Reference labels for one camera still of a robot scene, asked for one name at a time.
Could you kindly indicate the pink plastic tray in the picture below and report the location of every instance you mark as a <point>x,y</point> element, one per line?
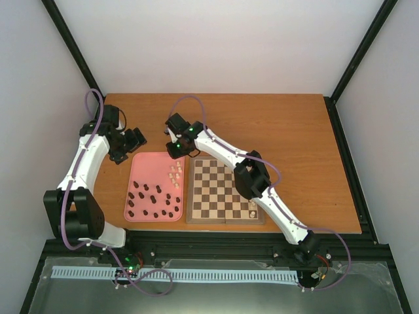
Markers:
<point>152,168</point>

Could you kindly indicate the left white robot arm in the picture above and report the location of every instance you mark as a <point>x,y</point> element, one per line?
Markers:
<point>71,208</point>

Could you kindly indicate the black aluminium frame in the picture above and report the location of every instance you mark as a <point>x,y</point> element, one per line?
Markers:
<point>363,247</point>

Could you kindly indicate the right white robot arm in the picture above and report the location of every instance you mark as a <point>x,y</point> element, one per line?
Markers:
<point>251,178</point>

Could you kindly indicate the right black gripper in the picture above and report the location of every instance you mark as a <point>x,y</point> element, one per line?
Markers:
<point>173,154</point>

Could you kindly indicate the light blue cable duct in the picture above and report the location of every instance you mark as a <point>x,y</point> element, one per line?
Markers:
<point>283,277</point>

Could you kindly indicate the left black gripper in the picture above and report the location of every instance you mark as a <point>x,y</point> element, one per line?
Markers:
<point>137,140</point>

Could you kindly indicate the transparent plastic sheet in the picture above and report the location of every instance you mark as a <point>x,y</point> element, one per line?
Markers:
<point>366,289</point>

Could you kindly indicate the wooden chess board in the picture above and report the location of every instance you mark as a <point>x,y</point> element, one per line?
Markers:
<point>213,198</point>

